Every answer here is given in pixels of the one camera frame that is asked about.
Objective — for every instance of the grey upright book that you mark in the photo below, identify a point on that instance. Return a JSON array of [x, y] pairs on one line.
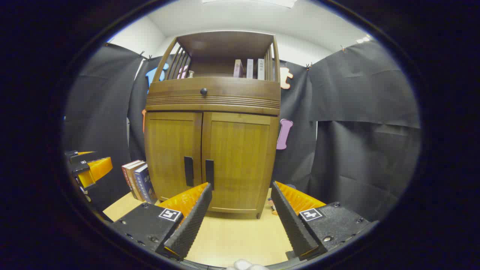
[[249, 69]]

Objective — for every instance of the wooden shoe cabinet door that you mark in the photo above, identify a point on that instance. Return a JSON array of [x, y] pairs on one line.
[[168, 150], [240, 157]]

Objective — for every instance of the red leaning book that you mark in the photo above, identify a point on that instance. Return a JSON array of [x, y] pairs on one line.
[[126, 176]]

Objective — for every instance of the penguin plush toy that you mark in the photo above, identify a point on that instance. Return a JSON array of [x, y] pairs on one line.
[[272, 205]]

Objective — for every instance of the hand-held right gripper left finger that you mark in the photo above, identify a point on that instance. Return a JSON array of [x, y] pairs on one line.
[[191, 225]]

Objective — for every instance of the black backdrop cloth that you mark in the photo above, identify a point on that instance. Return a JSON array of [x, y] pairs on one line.
[[356, 112]]

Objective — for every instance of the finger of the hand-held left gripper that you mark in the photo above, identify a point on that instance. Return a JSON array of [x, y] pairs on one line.
[[88, 157], [97, 169]]

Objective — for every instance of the brown leaning book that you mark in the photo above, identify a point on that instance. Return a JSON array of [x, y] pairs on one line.
[[134, 180]]

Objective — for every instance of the wooden double-door shoe cabinet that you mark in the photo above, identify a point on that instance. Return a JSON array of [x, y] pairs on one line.
[[225, 43]]

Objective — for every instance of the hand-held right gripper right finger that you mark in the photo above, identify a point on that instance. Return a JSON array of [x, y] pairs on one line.
[[290, 221]]

